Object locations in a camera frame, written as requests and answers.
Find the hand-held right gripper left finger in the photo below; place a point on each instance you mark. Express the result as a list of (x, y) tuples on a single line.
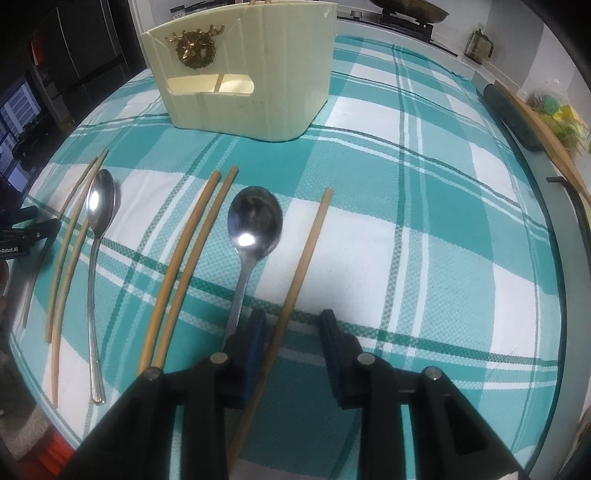
[(254, 350)]

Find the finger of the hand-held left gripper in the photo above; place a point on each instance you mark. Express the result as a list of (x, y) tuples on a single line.
[(25, 213), (46, 228)]

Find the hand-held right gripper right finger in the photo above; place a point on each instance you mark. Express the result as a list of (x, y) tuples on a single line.
[(330, 341)]

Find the wooden chopstick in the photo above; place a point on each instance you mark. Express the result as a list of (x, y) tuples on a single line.
[(298, 277), (69, 277), (217, 85), (54, 300), (201, 249), (78, 185), (186, 249)]

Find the silver metal spoon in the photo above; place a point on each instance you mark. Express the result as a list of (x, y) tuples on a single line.
[(100, 198), (254, 221)]

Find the cream utensil holder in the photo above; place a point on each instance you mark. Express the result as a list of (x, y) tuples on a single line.
[(277, 69)]

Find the teal checked tablecloth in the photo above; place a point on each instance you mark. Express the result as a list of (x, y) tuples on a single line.
[(415, 277)]

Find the dark tall cabinet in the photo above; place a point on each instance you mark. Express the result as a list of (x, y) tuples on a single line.
[(92, 37)]

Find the wooden cutting board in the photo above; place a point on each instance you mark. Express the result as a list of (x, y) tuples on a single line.
[(549, 138)]

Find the black gas stove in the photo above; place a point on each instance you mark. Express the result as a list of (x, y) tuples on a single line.
[(415, 30)]

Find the clear plastic bag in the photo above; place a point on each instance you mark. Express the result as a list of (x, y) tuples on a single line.
[(549, 104)]

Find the dark frying pan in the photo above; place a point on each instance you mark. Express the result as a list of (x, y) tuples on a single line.
[(406, 7)]

